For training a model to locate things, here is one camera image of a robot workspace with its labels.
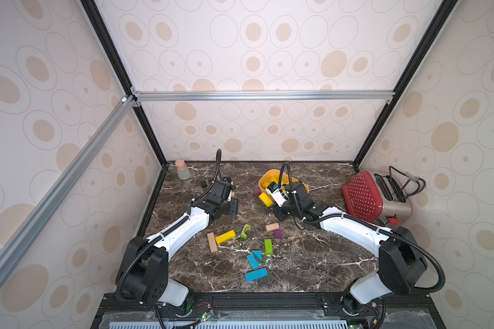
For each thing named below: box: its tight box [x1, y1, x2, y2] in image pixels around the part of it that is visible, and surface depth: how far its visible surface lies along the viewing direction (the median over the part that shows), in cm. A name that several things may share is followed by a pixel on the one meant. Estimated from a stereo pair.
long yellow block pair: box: [214, 229, 237, 245], surface depth 92 cm
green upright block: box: [264, 238, 274, 256], surface depth 88 cm
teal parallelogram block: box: [246, 253, 261, 271], surface depth 85 cm
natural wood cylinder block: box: [265, 222, 280, 233], surface depth 94 cm
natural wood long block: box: [207, 231, 218, 253], surface depth 90 cm
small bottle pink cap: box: [174, 159, 191, 181], surface depth 108 cm
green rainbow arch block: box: [240, 223, 252, 240], surface depth 93 cm
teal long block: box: [244, 267, 269, 283], surface depth 82 cm
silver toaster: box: [369, 169, 413, 227], surface depth 87 cm
